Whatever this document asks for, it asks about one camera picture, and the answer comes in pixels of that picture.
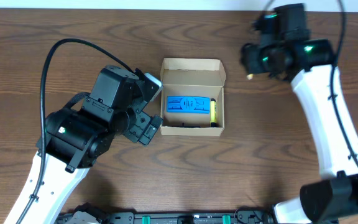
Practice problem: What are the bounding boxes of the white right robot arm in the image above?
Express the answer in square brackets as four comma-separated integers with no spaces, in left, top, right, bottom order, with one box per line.
[241,4,358,223]

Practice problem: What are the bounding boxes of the brown cardboard box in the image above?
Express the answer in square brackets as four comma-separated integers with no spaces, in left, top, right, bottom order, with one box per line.
[160,58,226,136]

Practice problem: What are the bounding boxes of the blue whiteboard eraser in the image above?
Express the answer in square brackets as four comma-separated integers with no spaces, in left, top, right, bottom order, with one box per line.
[166,96,210,114]

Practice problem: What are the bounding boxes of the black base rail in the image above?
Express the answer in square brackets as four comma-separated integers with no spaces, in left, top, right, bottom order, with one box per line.
[55,203,275,224]

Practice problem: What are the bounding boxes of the yellow highlighter pen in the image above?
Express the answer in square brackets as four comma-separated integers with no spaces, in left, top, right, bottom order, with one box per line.
[210,98,218,128]

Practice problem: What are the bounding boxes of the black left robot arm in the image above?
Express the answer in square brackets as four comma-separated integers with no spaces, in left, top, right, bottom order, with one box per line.
[5,65,163,223]

